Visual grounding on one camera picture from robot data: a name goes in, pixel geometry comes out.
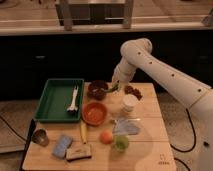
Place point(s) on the blue sponge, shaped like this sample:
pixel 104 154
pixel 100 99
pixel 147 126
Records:
pixel 61 146

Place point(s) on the grey blue cloth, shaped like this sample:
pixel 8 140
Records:
pixel 125 127

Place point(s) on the green cup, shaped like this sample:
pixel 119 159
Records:
pixel 121 143

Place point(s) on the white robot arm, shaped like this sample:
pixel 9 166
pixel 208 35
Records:
pixel 196 96

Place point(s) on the white dish brush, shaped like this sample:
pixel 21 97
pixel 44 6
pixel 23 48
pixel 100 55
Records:
pixel 73 107

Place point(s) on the metal cup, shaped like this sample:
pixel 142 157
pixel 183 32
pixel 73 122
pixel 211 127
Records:
pixel 40 137

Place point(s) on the green plastic tray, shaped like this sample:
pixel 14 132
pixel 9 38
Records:
pixel 56 98

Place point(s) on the brown dried fruit pile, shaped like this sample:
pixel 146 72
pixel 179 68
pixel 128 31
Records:
pixel 133 91

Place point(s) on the purple bowl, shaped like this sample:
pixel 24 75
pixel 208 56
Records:
pixel 96 89

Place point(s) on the orange bowl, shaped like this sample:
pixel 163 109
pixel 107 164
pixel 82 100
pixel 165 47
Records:
pixel 94 113

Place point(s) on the metal frame stand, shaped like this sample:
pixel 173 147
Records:
pixel 94 12

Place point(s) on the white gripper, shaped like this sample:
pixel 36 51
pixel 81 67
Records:
pixel 119 76

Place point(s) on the yellow banana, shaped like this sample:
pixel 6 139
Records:
pixel 83 131

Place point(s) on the orange fruit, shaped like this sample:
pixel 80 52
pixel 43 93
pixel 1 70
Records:
pixel 106 137

